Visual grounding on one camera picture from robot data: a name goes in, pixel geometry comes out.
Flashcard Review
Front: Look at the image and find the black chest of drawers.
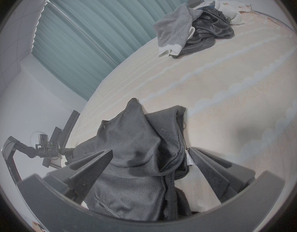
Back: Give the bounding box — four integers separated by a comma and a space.
51, 110, 81, 150

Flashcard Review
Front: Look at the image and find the blue-green curtain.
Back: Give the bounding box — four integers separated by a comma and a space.
48, 0, 203, 66
31, 1, 120, 103

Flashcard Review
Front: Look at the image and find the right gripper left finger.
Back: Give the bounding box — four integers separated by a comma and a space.
43, 149, 114, 204

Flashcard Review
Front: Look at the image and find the pile of clothes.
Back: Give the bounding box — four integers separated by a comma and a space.
153, 0, 244, 58

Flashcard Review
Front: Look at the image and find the black T-shirt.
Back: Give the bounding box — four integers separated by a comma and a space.
66, 98, 195, 223

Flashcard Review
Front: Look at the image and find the white printed pillow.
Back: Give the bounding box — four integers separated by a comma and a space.
220, 0, 253, 14

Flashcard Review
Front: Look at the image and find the bed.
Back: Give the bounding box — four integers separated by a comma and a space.
75, 6, 297, 214

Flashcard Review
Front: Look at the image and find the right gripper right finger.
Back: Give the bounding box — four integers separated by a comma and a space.
189, 147, 256, 204

